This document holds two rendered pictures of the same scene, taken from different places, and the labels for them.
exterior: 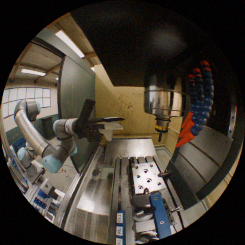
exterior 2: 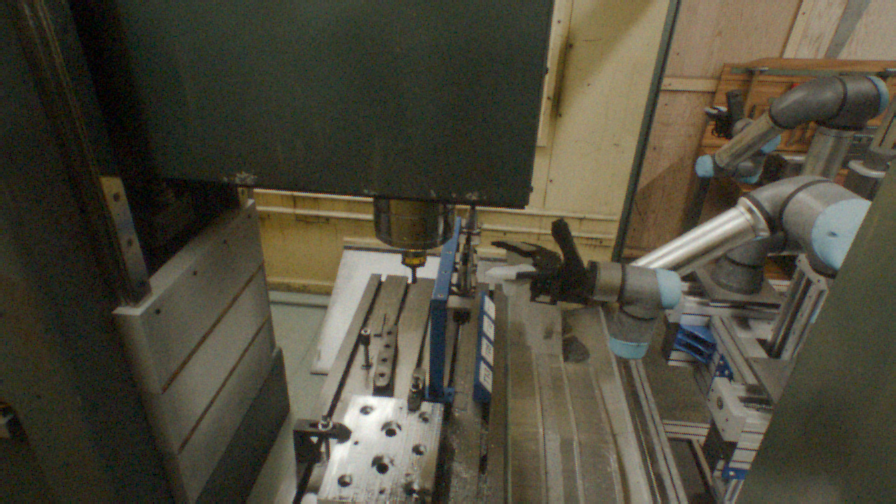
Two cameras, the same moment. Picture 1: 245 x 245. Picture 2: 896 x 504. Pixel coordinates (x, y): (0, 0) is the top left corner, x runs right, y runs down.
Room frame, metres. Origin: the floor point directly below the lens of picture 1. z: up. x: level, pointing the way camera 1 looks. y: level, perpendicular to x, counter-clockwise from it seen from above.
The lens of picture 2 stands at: (1.18, -0.02, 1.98)
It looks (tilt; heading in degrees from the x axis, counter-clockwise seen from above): 30 degrees down; 184
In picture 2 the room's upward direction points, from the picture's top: 3 degrees clockwise
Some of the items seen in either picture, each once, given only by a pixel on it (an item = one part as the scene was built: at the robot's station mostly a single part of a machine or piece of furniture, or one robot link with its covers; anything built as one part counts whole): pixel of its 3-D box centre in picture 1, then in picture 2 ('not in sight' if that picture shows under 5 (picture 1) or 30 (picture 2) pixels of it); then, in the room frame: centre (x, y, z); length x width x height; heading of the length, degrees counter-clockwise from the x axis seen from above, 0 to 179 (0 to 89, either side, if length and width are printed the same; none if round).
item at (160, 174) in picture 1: (164, 175); (323, 437); (0.32, -0.35, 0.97); 0.13 x 0.03 x 0.15; 90
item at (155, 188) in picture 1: (146, 177); (386, 453); (0.34, -0.20, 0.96); 0.29 x 0.23 x 0.05; 0
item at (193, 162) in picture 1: (197, 158); (218, 344); (0.24, -0.60, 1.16); 0.48 x 0.05 x 0.51; 0
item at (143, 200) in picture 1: (140, 201); (461, 303); (0.08, -0.06, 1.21); 0.07 x 0.05 x 0.01; 90
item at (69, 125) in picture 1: (74, 127); (604, 279); (0.26, 0.22, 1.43); 0.08 x 0.05 x 0.08; 177
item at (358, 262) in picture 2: not in sight; (440, 330); (-0.41, -0.15, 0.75); 0.89 x 0.70 x 0.26; 90
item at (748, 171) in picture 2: not in sight; (745, 165); (-0.73, 0.85, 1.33); 0.11 x 0.08 x 0.11; 105
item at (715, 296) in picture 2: not in sight; (738, 289); (-0.44, 0.82, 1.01); 0.36 x 0.22 x 0.06; 91
